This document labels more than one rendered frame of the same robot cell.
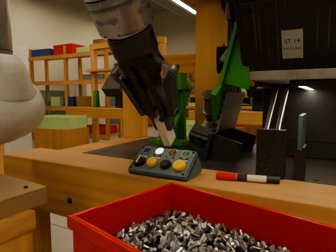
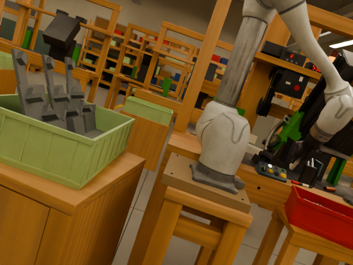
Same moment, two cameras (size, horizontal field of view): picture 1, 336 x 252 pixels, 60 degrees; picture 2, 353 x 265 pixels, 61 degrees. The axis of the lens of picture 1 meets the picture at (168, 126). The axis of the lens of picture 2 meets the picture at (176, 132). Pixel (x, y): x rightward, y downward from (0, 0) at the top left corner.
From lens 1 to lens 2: 1.30 m
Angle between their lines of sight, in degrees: 30
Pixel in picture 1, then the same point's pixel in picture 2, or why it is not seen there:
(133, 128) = (184, 125)
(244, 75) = (298, 135)
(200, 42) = (249, 90)
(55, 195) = not seen: hidden behind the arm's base
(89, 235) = (311, 204)
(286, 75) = (333, 153)
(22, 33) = not seen: outside the picture
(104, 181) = (244, 175)
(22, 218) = not seen: hidden behind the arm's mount
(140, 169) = (266, 173)
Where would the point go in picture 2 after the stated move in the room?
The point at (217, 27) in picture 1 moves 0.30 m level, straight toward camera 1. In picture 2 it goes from (262, 87) to (290, 93)
